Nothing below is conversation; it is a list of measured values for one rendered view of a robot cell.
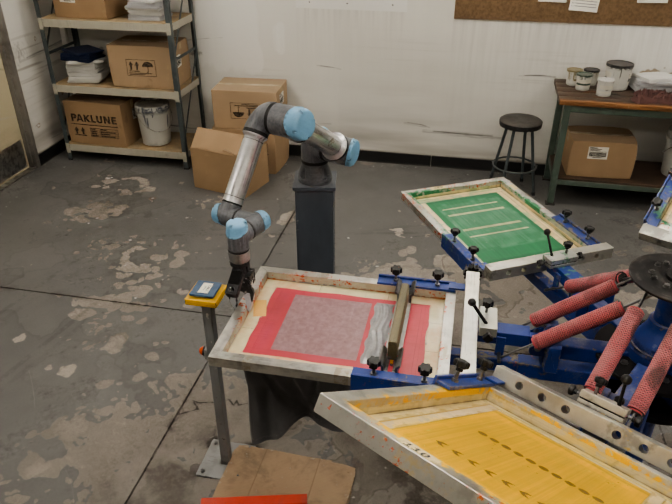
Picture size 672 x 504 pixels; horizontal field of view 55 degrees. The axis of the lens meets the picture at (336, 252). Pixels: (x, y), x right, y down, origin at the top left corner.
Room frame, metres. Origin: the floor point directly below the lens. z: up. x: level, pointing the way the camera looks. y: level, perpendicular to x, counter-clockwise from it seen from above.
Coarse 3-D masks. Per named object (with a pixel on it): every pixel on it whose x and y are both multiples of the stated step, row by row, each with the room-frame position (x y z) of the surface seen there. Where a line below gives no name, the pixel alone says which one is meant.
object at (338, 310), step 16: (272, 304) 2.02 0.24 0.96; (288, 304) 2.02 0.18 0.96; (304, 304) 2.02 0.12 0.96; (320, 304) 2.02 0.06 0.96; (336, 304) 2.02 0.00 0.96; (352, 304) 2.02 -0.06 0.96; (368, 304) 2.02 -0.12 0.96; (416, 304) 2.02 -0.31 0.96; (288, 320) 1.92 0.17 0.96; (304, 320) 1.92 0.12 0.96; (320, 320) 1.92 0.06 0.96; (336, 320) 1.92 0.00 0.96; (352, 320) 1.92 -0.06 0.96; (368, 320) 1.92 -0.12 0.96; (416, 320) 1.92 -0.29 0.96; (416, 336) 1.83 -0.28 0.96
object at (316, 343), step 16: (272, 320) 1.92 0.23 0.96; (256, 336) 1.83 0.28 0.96; (272, 336) 1.83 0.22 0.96; (288, 336) 1.83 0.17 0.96; (304, 336) 1.83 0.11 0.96; (320, 336) 1.83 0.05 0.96; (336, 336) 1.83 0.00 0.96; (352, 336) 1.83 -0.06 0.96; (256, 352) 1.74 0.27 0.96; (272, 352) 1.74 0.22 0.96; (288, 352) 1.74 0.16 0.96; (304, 352) 1.74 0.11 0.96; (320, 352) 1.74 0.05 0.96; (336, 352) 1.74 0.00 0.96; (352, 352) 1.74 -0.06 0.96; (416, 352) 1.74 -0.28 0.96; (368, 368) 1.66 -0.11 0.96; (400, 368) 1.66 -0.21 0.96; (416, 368) 1.66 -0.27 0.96
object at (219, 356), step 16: (272, 272) 2.20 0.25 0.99; (288, 272) 2.19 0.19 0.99; (304, 272) 2.19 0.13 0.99; (256, 288) 2.08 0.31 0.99; (352, 288) 2.13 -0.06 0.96; (368, 288) 2.12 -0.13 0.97; (384, 288) 2.10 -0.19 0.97; (416, 288) 2.08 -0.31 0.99; (240, 304) 1.97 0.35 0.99; (448, 304) 1.97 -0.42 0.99; (240, 320) 1.88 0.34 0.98; (448, 320) 1.87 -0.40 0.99; (224, 336) 1.78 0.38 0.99; (448, 336) 1.78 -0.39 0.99; (224, 352) 1.70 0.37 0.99; (448, 352) 1.70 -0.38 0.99; (240, 368) 1.65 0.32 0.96; (256, 368) 1.64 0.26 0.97; (272, 368) 1.63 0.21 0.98; (288, 368) 1.62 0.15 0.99; (304, 368) 1.62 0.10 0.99; (320, 368) 1.62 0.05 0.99; (336, 368) 1.62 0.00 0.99; (448, 368) 1.62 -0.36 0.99
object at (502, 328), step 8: (504, 328) 1.76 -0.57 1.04; (512, 328) 1.76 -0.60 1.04; (520, 328) 1.76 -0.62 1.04; (528, 328) 1.76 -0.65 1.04; (480, 336) 1.75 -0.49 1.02; (496, 336) 1.74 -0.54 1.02; (504, 336) 1.74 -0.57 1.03; (512, 336) 1.73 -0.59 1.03; (520, 336) 1.72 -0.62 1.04; (528, 336) 1.72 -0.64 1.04; (512, 344) 1.73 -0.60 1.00; (520, 344) 1.72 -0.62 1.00
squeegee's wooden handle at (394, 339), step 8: (400, 288) 1.98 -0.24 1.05; (408, 288) 1.98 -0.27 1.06; (400, 296) 1.92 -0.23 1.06; (408, 296) 1.99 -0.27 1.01; (400, 304) 1.87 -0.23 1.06; (400, 312) 1.83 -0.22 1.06; (400, 320) 1.78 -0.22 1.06; (392, 328) 1.74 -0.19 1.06; (400, 328) 1.75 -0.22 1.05; (392, 336) 1.69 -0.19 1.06; (400, 336) 1.77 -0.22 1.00; (392, 344) 1.66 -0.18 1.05; (392, 352) 1.66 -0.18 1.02
